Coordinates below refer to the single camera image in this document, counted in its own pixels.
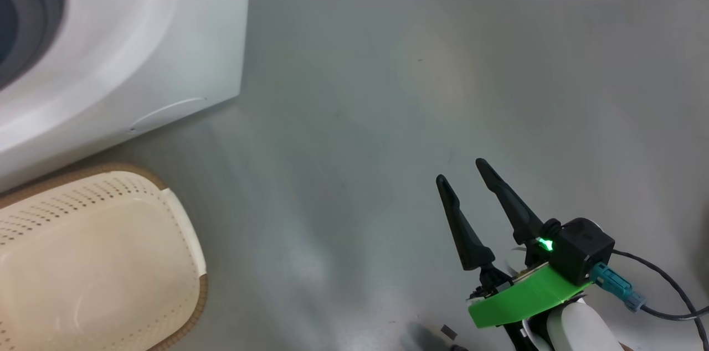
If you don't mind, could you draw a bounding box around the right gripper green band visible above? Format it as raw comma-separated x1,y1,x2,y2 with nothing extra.
435,158,593,351

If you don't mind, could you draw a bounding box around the white front-load washing machine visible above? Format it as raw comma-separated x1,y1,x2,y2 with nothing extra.
0,0,253,192

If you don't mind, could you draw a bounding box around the cream perforated laundry basket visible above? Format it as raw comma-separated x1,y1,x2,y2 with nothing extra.
0,163,209,351

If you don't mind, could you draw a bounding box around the grey rubber door gasket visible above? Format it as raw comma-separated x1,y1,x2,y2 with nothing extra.
0,0,66,91

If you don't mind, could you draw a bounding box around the round washer filter cover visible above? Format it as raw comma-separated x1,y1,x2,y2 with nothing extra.
129,97,209,133

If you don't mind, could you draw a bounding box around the teal cable connector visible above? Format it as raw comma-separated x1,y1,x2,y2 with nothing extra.
589,262,647,313

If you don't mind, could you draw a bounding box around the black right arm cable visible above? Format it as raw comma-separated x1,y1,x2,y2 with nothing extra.
611,249,709,351

